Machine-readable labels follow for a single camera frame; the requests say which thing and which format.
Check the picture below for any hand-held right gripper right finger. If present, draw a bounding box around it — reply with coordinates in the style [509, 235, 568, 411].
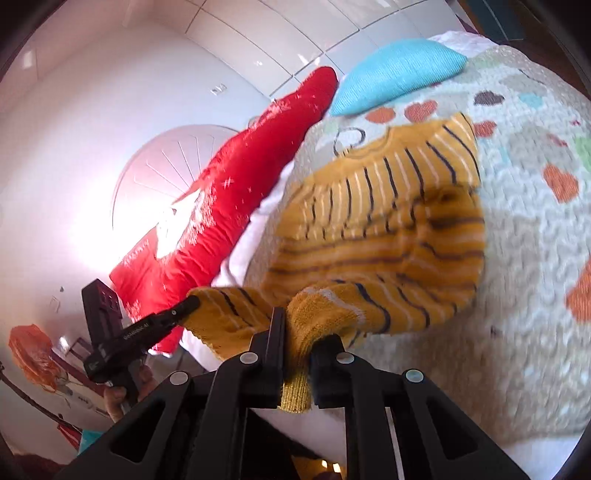
[308, 334, 532, 480]

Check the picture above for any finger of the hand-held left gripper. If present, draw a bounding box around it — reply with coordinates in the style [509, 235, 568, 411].
[150, 295, 201, 343]

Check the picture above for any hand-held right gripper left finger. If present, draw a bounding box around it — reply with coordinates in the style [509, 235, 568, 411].
[55, 306, 288, 480]

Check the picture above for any yellow striped knit sweater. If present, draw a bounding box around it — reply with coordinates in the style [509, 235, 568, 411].
[184, 113, 486, 414]

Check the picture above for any person's left hand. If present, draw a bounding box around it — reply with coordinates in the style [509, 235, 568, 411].
[102, 364, 158, 424]

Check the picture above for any orange plastic bag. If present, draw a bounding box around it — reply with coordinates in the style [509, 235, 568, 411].
[8, 325, 62, 393]

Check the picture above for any white bed sheet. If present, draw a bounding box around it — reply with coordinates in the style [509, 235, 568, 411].
[178, 31, 573, 480]

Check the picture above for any red pillow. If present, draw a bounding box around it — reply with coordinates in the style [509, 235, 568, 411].
[109, 66, 339, 356]

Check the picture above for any heart patterned quilt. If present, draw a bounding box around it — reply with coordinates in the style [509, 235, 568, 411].
[242, 44, 591, 448]

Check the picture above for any white wardrobe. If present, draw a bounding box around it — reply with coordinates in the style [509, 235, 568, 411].
[0, 0, 462, 324]

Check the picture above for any turquoise knit pillow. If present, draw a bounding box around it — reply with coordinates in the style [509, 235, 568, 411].
[329, 39, 469, 117]

